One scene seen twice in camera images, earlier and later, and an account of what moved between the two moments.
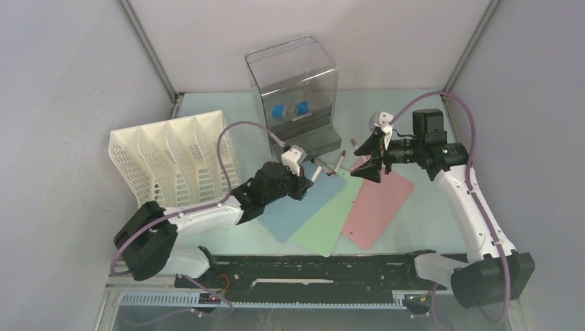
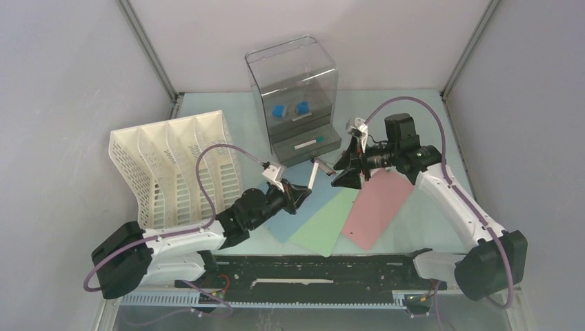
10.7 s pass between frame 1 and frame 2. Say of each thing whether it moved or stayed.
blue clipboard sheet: stayed
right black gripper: moved
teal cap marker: moved
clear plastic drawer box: stayed
